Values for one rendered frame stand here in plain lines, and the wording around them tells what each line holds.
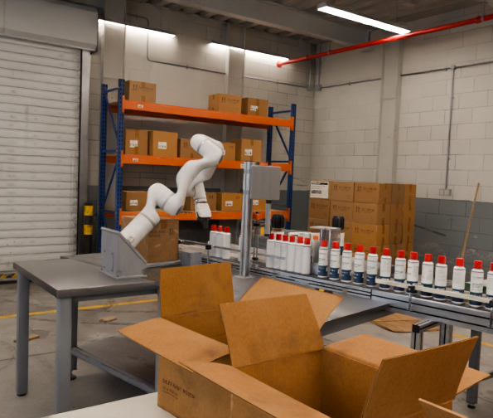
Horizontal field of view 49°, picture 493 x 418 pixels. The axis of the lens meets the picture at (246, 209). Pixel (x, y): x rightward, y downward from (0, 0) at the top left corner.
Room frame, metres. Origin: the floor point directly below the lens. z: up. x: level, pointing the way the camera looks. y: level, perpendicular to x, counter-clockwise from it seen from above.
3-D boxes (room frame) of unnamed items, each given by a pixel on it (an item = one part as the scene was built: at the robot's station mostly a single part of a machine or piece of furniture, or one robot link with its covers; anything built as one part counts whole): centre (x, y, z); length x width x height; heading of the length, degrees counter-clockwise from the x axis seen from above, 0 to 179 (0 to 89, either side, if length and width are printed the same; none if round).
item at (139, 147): (7.57, 0.61, 1.26); 2.78 x 0.61 x 2.51; 126
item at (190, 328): (1.41, 0.02, 0.97); 0.51 x 0.39 x 0.37; 131
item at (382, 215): (7.06, -1.49, 0.70); 1.20 x 0.82 x 1.39; 42
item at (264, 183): (3.13, -0.10, 1.38); 0.17 x 0.10 x 0.19; 102
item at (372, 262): (2.73, -0.65, 0.98); 0.05 x 0.05 x 0.20
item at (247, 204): (3.13, -0.01, 1.16); 0.04 x 0.04 x 0.67; 47
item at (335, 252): (2.88, -0.49, 0.98); 0.05 x 0.05 x 0.20
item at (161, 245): (3.52, 0.62, 0.99); 0.30 x 0.24 x 0.27; 45
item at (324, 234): (3.05, -0.45, 1.01); 0.14 x 0.13 x 0.26; 47
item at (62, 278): (3.22, 0.79, 0.81); 0.90 x 0.90 x 0.04; 36
